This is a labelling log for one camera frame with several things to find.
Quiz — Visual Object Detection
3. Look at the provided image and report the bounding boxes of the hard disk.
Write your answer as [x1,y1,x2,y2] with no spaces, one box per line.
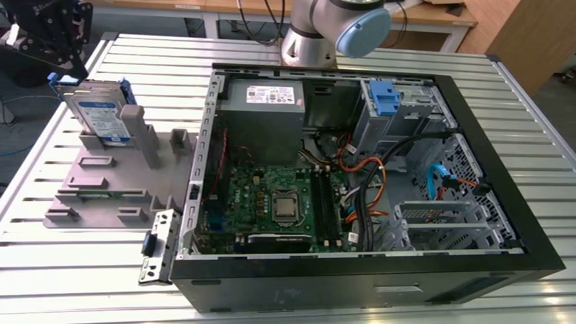
[47,72,139,148]

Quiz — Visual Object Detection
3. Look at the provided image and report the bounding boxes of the blue SATA wire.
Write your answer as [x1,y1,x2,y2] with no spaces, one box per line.
[426,162,461,202]

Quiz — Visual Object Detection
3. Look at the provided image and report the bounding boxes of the power wire with black plugs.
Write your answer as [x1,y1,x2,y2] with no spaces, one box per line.
[437,178,493,203]

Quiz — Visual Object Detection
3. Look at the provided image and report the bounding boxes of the silver disk bay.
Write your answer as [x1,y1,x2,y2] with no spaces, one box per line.
[375,198,519,252]

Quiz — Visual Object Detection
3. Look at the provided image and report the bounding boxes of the grey parts rack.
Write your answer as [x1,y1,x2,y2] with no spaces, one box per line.
[43,104,202,234]

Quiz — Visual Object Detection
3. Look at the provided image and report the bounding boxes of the green RAM stick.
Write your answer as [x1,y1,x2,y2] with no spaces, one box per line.
[77,190,127,199]

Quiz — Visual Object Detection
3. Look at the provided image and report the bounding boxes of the grey power supply unit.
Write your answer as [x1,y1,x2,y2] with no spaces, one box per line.
[221,79,307,166]

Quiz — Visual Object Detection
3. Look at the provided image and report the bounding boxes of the green motherboard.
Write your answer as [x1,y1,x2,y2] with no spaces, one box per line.
[202,165,362,254]

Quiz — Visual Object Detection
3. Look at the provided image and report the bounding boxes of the blue VGA connector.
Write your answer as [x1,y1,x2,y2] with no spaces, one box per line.
[141,230,159,257]

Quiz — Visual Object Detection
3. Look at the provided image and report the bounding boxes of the metal socket cover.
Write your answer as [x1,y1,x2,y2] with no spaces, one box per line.
[270,189,303,226]

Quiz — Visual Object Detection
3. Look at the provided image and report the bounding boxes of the silver CPU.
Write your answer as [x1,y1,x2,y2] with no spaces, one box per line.
[274,198,297,217]

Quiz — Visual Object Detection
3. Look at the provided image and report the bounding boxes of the blue drive cage latch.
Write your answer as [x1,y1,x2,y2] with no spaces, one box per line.
[370,80,402,116]

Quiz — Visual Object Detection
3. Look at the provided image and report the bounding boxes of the silver metal drive cage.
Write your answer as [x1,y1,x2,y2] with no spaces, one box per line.
[354,77,457,169]

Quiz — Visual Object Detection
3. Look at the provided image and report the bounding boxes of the CPU socket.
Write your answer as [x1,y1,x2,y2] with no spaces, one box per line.
[267,188,305,228]

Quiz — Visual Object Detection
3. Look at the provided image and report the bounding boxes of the black RAM slot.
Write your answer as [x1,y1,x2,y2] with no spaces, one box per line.
[313,169,329,244]
[325,169,341,244]
[318,169,334,244]

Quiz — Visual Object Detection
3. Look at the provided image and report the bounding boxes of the black graphics card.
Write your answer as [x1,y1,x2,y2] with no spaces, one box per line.
[234,232,317,254]

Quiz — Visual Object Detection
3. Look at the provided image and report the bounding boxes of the black PC case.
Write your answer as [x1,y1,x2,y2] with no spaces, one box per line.
[170,62,567,313]

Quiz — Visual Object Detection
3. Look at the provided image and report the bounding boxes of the wooden cabinet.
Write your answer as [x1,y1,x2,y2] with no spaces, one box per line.
[458,0,576,99]

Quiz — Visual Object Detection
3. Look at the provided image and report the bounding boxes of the silver camera mount bracket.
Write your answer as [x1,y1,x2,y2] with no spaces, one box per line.
[0,25,30,51]

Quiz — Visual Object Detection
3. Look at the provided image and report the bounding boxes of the thin red wire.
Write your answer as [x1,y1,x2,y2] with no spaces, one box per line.
[202,129,231,204]

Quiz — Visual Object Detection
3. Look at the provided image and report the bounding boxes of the grey metal slot bracket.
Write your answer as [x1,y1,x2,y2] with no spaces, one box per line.
[138,209,178,287]

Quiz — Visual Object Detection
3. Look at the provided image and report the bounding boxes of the main power wire bundle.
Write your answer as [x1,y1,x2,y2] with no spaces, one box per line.
[298,130,353,163]

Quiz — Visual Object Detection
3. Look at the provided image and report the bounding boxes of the grey front panel wires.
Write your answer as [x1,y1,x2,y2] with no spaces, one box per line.
[339,184,362,223]

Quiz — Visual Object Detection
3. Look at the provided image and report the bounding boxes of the wooden desk white frame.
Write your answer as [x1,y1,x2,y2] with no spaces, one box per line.
[85,0,479,47]

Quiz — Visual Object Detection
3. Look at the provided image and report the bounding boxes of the orange red yellow wire bundle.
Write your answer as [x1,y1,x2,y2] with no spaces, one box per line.
[339,157,391,223]

